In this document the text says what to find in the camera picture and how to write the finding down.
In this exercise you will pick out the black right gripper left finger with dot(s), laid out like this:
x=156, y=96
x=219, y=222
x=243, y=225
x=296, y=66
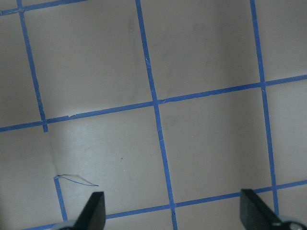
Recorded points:
x=93, y=215

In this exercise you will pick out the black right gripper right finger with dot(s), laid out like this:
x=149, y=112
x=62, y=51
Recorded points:
x=255, y=214

